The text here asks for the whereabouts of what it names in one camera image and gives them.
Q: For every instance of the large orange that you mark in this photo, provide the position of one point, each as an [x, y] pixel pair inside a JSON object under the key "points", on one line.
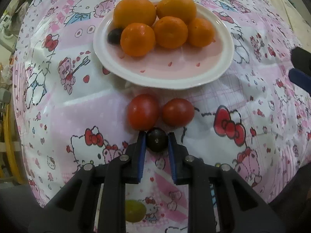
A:
{"points": [[183, 9], [134, 11]]}

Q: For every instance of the small mandarin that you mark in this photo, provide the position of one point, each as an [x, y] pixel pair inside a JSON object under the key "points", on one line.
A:
{"points": [[201, 32], [137, 39], [170, 32]]}

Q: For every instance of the small mandarin right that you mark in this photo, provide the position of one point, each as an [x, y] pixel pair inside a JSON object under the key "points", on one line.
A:
{"points": [[201, 32]]}

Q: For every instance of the yellow wooden frame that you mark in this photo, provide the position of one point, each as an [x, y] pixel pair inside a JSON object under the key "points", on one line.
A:
{"points": [[10, 146]]}

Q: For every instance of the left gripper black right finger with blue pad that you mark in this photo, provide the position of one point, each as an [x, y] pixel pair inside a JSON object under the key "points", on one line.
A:
{"points": [[218, 196]]}

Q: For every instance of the green lime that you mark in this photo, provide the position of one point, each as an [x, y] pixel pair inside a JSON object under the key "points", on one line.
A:
{"points": [[134, 211]]}

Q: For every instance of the large orange right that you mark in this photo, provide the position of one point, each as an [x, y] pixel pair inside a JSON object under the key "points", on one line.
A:
{"points": [[183, 9]]}

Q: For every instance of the dark grape on plate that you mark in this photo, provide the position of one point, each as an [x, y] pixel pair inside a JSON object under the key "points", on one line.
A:
{"points": [[114, 36]]}

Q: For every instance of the small mandarin left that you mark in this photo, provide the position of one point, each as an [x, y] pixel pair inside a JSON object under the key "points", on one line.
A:
{"points": [[137, 39]]}

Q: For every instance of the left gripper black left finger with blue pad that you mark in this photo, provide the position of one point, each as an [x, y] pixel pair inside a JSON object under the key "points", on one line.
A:
{"points": [[94, 192]]}

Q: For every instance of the small mandarin middle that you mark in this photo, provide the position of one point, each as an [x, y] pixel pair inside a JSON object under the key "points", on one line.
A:
{"points": [[170, 32]]}

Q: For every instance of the large orange left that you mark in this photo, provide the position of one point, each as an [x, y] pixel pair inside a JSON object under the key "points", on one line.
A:
{"points": [[134, 11]]}

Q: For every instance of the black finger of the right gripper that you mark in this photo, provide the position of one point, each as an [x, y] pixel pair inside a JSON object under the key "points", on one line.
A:
{"points": [[300, 74]]}

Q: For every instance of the red tomato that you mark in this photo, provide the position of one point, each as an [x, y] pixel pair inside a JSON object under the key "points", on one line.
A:
{"points": [[143, 112], [177, 112]]}

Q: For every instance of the dark grape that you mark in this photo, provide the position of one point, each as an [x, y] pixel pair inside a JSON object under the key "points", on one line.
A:
{"points": [[156, 140], [114, 36]]}

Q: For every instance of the white pink plate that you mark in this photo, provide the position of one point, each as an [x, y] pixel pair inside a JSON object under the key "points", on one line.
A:
{"points": [[178, 69]]}

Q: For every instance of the pink Hello Kitty cloth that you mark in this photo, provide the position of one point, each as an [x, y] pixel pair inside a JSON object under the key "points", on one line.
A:
{"points": [[70, 110]]}

